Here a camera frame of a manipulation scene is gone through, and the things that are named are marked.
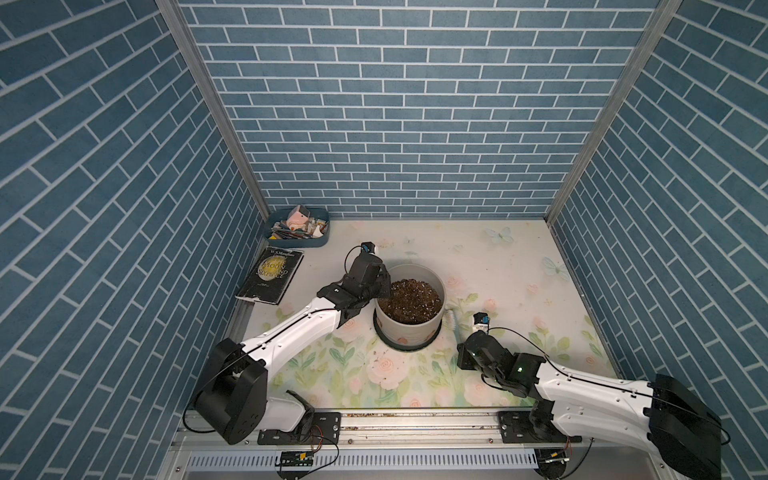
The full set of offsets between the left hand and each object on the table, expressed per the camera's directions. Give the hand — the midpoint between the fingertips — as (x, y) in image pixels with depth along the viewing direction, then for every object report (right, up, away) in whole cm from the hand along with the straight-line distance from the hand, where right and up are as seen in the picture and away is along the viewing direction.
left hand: (394, 278), depth 84 cm
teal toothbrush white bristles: (+18, -14, +4) cm, 23 cm away
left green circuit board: (-24, -42, -13) cm, 50 cm away
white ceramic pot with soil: (+5, -10, -1) cm, 11 cm away
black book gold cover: (-43, -1, +17) cm, 46 cm away
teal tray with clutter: (-37, +17, +27) cm, 49 cm away
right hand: (+17, -21, 0) cm, 27 cm away
